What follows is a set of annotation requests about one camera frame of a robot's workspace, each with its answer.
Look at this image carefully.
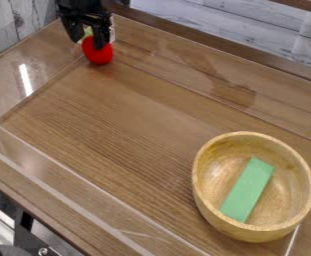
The green rectangular block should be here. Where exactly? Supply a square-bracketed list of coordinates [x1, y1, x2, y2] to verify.
[219, 158, 275, 223]

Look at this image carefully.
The wooden bowl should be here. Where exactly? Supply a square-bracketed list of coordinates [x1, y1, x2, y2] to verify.
[191, 131, 311, 243]

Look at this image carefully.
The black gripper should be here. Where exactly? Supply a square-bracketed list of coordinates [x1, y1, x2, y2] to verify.
[56, 0, 112, 50]

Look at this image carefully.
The clear acrylic wall panel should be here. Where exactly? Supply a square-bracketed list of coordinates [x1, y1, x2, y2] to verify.
[0, 125, 209, 256]

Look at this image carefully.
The red plush strawberry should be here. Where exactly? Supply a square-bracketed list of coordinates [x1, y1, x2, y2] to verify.
[80, 27, 114, 65]

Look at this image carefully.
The black table leg frame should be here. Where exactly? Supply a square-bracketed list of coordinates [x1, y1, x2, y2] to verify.
[14, 208, 76, 256]

